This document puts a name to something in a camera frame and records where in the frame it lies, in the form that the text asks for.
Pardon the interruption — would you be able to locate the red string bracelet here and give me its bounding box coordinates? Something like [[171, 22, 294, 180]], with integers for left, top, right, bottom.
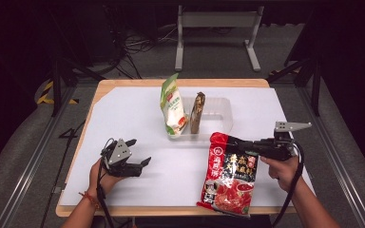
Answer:
[[78, 190, 102, 210]]

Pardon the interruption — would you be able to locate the person's right hand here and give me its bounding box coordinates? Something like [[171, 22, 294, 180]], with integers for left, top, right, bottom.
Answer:
[[259, 155, 300, 194]]

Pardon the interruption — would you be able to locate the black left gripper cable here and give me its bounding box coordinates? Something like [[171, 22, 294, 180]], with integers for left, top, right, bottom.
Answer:
[[95, 137, 117, 228]]

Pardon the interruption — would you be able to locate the person's left hand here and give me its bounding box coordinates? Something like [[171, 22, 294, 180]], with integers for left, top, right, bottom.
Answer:
[[87, 158, 125, 200]]

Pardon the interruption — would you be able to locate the black metal stand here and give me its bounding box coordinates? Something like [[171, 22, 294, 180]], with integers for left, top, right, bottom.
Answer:
[[266, 47, 323, 117], [48, 31, 106, 117]]

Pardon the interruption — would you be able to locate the green and white food packet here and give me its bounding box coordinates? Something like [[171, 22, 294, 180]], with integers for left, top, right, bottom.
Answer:
[[160, 72, 190, 138]]

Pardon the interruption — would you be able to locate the white table sheet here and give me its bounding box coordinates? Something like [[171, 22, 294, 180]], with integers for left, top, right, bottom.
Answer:
[[58, 85, 317, 209]]

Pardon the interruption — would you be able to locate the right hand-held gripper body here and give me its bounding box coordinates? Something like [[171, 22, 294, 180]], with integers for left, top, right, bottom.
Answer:
[[252, 121, 313, 162]]

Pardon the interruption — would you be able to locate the aluminium floor rail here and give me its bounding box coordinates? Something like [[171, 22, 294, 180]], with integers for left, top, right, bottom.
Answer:
[[0, 85, 78, 228], [298, 85, 365, 228]]

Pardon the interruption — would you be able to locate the clear plastic container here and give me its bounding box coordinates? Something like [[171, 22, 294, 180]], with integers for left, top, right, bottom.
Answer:
[[165, 96, 234, 143]]

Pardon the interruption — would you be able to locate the yellow and black striped tape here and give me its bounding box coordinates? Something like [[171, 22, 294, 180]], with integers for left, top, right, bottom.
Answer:
[[36, 80, 80, 105]]

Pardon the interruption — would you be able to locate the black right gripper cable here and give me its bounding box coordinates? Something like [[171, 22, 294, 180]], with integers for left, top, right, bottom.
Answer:
[[270, 142, 306, 228]]

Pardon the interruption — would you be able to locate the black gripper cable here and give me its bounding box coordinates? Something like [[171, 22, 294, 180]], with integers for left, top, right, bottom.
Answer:
[[95, 137, 117, 228], [270, 142, 306, 228]]

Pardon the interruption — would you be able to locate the brown and gold food packet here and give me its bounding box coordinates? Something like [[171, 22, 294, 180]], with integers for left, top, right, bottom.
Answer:
[[188, 91, 206, 135]]

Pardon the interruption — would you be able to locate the red and black soup base packet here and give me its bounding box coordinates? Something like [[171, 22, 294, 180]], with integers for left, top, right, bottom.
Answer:
[[196, 131, 260, 219]]

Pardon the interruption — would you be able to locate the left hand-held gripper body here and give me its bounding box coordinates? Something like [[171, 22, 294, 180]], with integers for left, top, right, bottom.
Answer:
[[100, 137, 144, 178]]

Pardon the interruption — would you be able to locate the bundle of black floor cables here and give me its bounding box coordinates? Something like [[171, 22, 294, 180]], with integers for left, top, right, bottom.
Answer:
[[104, 6, 179, 80]]

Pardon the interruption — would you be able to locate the grey metal stand frame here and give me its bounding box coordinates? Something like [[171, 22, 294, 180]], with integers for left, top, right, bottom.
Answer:
[[174, 4, 265, 72]]

